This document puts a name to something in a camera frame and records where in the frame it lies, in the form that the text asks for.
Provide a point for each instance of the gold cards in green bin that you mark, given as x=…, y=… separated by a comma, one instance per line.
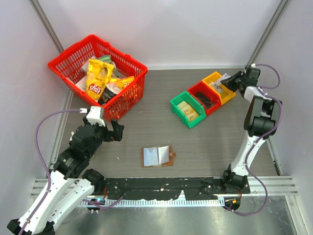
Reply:
x=188, y=111

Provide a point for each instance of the brown leather card holder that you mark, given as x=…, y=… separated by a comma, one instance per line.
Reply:
x=157, y=156

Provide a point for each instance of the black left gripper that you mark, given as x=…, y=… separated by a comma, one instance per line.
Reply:
x=118, y=129

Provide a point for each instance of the green snack packet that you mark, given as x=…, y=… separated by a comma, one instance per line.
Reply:
x=105, y=58

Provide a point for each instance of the yellow plastic bin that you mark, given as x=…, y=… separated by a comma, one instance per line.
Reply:
x=223, y=97

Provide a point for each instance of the black and white cup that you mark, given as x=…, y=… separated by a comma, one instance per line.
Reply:
x=109, y=92

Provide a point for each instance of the white VIP card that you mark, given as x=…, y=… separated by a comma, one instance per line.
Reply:
x=224, y=78

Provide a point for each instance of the red plastic bin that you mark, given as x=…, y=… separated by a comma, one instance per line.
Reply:
x=200, y=86

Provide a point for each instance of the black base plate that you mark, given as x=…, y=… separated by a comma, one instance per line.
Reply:
x=164, y=189

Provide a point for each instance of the yellow snack packet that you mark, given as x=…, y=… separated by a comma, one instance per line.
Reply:
x=122, y=82

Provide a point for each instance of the yellow Lays chips bag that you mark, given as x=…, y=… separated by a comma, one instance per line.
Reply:
x=98, y=76

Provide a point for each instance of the green plastic bin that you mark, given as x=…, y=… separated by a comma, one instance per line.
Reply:
x=187, y=98

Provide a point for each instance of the white label in yellow bin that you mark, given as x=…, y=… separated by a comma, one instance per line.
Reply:
x=217, y=86

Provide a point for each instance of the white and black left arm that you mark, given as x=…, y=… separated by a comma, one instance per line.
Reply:
x=69, y=182

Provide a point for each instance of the dark item in red bin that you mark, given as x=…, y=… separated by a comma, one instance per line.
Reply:
x=207, y=101

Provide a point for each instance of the white cable duct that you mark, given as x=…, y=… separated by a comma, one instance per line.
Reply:
x=181, y=202

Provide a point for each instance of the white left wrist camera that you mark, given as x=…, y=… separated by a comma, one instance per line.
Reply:
x=94, y=115

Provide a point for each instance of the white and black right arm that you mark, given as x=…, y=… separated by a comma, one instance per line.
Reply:
x=261, y=121

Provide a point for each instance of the red plastic shopping basket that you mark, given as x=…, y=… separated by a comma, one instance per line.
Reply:
x=68, y=65

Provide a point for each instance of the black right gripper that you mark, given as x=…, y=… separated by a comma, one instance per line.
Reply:
x=229, y=81

